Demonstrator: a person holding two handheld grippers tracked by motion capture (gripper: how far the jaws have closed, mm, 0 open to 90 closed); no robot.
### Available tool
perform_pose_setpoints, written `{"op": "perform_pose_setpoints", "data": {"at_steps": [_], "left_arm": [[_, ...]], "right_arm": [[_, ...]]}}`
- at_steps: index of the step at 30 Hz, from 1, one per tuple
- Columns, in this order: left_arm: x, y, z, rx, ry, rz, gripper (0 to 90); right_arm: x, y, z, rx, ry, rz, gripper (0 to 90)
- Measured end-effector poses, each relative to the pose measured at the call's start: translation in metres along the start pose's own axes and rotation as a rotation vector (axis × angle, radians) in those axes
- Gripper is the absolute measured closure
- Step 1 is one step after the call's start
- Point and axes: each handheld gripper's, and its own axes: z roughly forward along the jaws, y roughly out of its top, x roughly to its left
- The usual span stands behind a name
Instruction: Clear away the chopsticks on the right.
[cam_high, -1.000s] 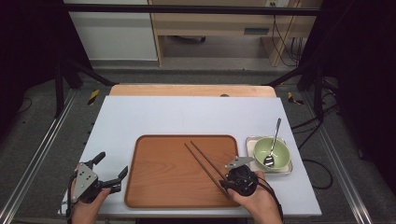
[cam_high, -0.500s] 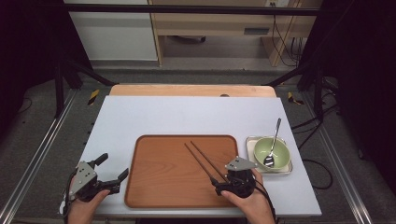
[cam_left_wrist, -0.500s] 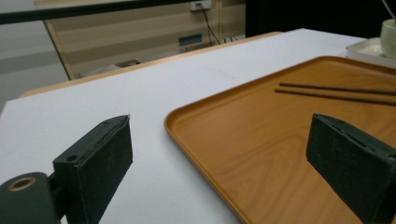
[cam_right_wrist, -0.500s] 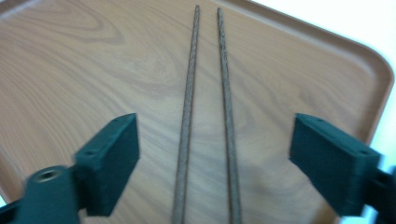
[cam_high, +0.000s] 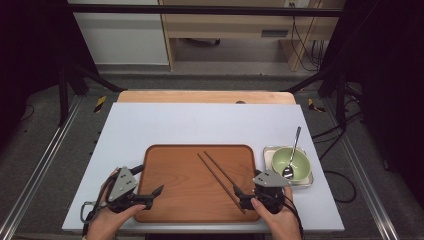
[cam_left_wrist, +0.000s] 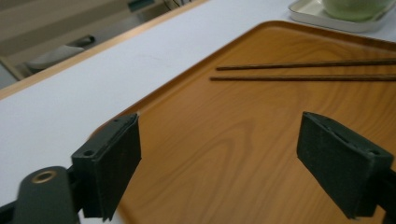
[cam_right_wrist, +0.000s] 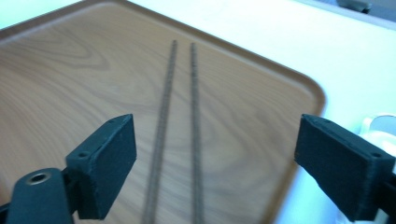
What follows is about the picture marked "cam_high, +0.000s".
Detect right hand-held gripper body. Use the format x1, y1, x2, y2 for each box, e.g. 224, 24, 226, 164
239, 169, 292, 215

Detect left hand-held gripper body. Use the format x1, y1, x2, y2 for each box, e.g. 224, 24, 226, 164
106, 166, 156, 215

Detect metal spoon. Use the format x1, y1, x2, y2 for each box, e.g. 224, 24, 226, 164
281, 126, 302, 180

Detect white square plate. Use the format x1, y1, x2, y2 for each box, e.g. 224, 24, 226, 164
262, 145, 314, 188

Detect brown wooden tray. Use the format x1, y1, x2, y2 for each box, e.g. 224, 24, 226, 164
134, 143, 262, 224

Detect green bowl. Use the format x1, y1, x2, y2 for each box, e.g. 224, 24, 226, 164
270, 146, 312, 184

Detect person's left hand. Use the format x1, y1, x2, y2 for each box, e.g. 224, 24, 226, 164
85, 168, 147, 240

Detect person's right hand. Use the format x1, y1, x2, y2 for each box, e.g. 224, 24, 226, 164
250, 186, 303, 240

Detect yellow black tape strip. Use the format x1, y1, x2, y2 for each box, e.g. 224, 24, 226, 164
93, 95, 108, 114
307, 98, 326, 113

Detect light wooden table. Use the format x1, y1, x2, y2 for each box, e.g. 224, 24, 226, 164
116, 89, 297, 105

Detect black metal stand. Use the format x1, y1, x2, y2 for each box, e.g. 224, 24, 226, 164
284, 63, 348, 131
58, 59, 124, 128

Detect white cabinet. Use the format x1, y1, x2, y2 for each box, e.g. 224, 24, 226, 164
66, 0, 170, 66

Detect light wooden desk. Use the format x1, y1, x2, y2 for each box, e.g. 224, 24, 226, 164
158, 0, 346, 72

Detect black curtain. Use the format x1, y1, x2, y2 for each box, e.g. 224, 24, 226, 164
319, 0, 424, 208
0, 0, 98, 151

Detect black horizontal metal bar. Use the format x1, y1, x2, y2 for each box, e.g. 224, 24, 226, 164
66, 3, 348, 18

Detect black floor cable loop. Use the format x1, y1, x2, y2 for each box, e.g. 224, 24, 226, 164
323, 169, 358, 204

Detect aluminium floor rail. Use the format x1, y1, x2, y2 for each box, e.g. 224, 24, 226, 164
321, 99, 401, 240
0, 96, 84, 240

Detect thin black floor cable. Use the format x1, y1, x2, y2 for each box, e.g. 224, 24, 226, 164
18, 104, 36, 123

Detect hanging black cables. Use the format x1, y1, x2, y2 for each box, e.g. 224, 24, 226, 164
289, 14, 326, 73

